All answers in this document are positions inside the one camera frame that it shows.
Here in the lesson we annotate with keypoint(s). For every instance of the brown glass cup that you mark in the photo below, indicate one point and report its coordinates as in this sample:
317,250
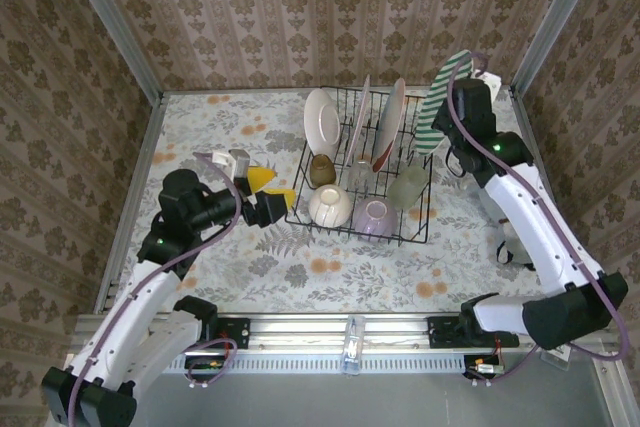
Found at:
322,170

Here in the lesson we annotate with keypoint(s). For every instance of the green striped plate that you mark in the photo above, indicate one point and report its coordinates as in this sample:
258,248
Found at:
435,97

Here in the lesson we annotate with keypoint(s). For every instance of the clear drinking glass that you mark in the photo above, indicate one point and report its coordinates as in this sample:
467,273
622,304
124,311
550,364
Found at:
361,174

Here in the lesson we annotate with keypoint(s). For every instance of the cream ceramic plate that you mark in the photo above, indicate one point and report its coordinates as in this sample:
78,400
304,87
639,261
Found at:
322,119

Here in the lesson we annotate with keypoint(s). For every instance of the pastel colour-block plate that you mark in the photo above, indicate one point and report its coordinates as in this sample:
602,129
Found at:
392,117

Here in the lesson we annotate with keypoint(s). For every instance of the frosted pale green cup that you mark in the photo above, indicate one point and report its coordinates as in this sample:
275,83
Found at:
409,187

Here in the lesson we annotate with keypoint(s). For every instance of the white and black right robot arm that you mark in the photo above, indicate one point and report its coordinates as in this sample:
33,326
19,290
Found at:
525,217

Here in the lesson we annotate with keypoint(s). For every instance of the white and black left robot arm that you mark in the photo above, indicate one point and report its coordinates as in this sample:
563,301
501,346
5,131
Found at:
135,307

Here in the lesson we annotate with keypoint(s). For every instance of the cream ceramic bowl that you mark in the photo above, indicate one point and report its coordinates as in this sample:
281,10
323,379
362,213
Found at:
330,205

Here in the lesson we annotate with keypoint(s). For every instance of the lilac ceramic bowl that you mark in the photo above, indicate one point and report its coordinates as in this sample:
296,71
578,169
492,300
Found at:
375,217

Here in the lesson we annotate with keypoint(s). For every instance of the floral tablecloth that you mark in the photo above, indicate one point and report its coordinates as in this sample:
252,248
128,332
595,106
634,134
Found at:
350,287

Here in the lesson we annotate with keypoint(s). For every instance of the white plush toy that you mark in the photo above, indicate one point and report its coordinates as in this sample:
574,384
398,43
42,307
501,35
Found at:
512,247

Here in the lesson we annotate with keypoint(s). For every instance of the left small circuit board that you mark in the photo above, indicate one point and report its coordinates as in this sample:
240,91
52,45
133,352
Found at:
205,366

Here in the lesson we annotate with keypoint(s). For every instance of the small circuit board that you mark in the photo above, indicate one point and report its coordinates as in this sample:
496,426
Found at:
485,367
205,366

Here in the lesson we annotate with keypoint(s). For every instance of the grey metal sheet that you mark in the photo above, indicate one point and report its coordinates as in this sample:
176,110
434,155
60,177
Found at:
350,402

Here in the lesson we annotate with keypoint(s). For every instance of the right small circuit board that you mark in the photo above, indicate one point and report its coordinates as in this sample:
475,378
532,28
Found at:
485,367

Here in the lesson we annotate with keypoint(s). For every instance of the white price tag stand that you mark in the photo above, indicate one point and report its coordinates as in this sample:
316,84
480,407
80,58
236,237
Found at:
556,359

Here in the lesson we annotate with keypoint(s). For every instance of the aluminium frame post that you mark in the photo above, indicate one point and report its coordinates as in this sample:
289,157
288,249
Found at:
115,32
555,22

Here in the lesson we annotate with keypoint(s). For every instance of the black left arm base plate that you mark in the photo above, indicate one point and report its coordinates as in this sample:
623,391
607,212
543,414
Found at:
240,332

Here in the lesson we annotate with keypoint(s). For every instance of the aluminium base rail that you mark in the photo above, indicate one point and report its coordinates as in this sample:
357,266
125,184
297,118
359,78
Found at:
300,334

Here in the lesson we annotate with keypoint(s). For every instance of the clear plastic bracket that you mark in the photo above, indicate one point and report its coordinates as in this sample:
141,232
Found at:
352,347

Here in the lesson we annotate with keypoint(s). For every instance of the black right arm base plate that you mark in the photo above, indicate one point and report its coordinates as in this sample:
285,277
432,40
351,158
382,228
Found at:
440,332

